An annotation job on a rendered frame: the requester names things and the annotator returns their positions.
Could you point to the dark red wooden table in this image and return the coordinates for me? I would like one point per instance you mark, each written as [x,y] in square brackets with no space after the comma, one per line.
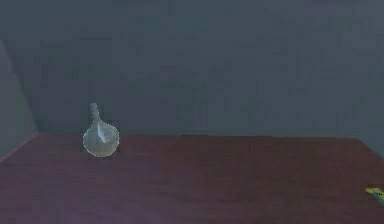
[200,180]

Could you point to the pale glass round vase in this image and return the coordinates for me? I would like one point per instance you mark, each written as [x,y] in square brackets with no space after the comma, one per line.
[101,141]

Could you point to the small yellow black object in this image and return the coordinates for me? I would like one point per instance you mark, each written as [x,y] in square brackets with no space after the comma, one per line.
[376,193]

